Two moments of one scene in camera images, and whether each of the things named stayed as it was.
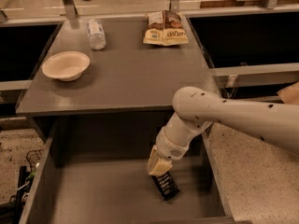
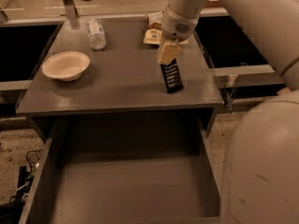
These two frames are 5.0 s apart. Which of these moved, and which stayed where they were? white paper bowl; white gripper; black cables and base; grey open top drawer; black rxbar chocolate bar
Moved: black rxbar chocolate bar; white gripper
Stayed: grey open top drawer; white paper bowl; black cables and base
